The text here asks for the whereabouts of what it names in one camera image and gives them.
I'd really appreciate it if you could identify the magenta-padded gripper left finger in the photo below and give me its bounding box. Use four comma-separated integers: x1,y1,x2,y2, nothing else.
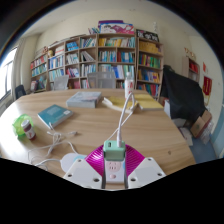
63,145,108,190

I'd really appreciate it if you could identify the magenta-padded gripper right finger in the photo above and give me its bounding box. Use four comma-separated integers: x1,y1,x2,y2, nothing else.
124,145,167,190

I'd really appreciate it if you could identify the green charger block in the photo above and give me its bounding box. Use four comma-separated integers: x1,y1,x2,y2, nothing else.
102,139,127,162

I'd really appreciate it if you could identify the white oval power strip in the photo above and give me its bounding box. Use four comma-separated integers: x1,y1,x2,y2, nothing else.
60,152,127,184

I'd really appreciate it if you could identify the teal book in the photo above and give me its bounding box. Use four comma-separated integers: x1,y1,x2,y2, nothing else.
37,104,75,130

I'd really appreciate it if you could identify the closed yellow book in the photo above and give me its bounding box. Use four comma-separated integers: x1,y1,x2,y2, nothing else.
133,93,165,112

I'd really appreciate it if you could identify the cardboard box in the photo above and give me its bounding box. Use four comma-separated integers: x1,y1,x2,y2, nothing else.
190,109,213,140

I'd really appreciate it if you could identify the grey book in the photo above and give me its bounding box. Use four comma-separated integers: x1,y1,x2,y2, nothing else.
65,91,103,109

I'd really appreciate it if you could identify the green tape dispenser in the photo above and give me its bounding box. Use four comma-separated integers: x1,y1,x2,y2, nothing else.
12,113,34,137

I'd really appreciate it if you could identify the black cloth cover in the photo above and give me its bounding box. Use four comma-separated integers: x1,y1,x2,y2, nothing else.
162,64,207,123

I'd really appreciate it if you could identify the clear bottle with red label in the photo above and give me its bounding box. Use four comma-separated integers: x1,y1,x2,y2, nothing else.
124,71,136,100

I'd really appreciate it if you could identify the grey mesh chair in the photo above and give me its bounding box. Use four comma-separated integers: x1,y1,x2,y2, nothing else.
52,75,70,91
87,71,117,90

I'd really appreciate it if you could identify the dark chair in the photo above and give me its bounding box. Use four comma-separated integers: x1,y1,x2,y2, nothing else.
14,84,27,100

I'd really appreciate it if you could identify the wooden bookshelf unit with books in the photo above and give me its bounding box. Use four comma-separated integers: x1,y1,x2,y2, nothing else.
29,19,165,98

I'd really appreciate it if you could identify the window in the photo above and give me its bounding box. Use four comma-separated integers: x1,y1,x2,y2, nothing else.
0,48,18,102

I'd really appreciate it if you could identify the white power strip cable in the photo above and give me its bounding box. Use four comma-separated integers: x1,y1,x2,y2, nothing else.
27,122,80,168

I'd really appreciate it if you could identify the red wall banner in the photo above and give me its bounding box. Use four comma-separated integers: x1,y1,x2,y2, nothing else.
201,75,214,98

